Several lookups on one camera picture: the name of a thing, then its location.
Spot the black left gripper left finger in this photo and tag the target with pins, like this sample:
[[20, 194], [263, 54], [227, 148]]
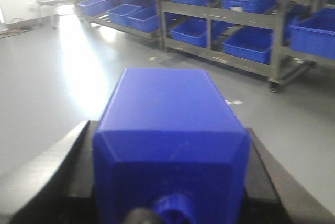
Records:
[[56, 186]]

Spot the blue bottle part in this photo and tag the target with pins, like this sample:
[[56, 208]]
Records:
[[168, 141]]

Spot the grey storage rack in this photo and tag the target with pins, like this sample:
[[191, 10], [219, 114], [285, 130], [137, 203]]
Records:
[[278, 39]]

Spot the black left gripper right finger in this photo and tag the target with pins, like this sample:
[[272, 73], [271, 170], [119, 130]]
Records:
[[273, 195]]

